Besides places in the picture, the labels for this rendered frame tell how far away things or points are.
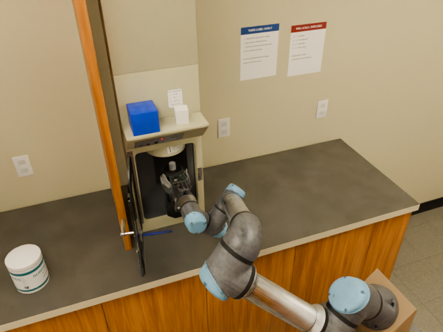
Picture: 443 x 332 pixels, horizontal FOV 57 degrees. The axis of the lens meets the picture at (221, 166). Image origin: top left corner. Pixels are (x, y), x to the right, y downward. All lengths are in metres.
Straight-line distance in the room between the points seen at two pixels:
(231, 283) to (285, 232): 0.78
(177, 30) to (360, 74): 1.37
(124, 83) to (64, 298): 0.87
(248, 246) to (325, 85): 1.50
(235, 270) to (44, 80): 1.25
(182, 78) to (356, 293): 0.97
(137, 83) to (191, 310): 1.07
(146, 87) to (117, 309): 0.94
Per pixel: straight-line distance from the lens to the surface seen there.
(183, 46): 1.56
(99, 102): 1.48
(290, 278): 2.14
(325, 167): 2.39
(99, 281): 1.80
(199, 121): 1.60
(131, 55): 1.53
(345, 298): 1.37
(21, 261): 1.77
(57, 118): 2.07
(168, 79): 1.58
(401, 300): 1.55
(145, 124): 1.52
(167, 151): 1.75
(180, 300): 1.94
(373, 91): 2.72
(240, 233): 1.17
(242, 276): 1.20
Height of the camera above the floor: 2.26
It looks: 34 degrees down
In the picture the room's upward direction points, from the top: 1 degrees counter-clockwise
